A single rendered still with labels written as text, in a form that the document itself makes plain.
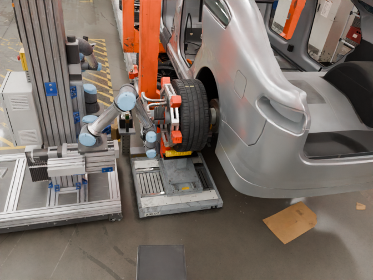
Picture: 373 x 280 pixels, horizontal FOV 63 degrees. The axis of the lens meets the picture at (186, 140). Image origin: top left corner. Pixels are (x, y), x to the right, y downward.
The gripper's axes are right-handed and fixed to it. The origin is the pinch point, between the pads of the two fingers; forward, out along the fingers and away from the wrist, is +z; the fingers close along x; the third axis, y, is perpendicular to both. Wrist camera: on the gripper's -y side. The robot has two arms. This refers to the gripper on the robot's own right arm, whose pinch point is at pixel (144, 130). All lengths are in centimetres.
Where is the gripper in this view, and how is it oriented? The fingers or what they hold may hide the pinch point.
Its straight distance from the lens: 262.0
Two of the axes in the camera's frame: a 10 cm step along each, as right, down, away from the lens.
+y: 1.1, -8.0, -5.9
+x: -9.6, 0.6, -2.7
